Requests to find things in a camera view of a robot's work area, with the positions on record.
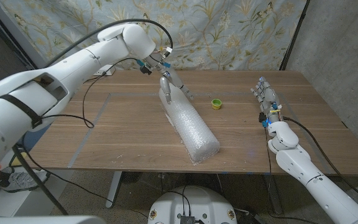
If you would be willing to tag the grey sneaker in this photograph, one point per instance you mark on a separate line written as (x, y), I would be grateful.
(23, 180)

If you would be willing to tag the metal table leg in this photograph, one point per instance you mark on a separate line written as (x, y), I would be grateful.
(275, 193)
(113, 189)

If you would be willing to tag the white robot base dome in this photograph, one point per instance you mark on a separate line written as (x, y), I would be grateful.
(204, 202)

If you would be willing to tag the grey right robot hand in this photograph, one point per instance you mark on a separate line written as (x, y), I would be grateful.
(267, 96)

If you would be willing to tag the white power strip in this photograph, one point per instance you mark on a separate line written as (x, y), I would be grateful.
(107, 71)

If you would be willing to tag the yellow green cup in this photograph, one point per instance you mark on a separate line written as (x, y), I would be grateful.
(216, 104)

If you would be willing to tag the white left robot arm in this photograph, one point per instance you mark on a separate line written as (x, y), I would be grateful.
(73, 65)

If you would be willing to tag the floral printed backdrop cloth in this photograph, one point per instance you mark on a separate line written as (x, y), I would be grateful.
(259, 31)

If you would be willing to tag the bubble wrap roll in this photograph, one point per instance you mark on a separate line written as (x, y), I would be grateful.
(188, 124)

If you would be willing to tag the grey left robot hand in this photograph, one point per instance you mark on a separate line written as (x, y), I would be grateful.
(174, 81)

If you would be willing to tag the black tripod leg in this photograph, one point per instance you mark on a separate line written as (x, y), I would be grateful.
(39, 180)

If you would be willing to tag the black backdrop stand pole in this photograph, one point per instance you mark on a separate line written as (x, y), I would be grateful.
(294, 34)

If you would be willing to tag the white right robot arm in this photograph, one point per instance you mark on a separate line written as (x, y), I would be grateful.
(297, 161)

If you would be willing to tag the small black electronics box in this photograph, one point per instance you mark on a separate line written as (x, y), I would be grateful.
(187, 219)

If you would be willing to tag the grey backdrop frame post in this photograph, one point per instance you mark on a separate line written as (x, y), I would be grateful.
(17, 35)

